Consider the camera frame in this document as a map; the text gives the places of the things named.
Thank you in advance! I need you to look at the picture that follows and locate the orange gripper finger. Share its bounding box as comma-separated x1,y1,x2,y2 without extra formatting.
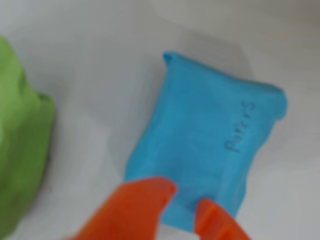
193,197,253,240
59,176,178,240

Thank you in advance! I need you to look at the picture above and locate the green crumpled paper ball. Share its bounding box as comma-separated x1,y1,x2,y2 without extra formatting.
0,34,56,240

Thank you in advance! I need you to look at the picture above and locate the blue paper ball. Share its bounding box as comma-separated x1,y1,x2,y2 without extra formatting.
123,51,288,232

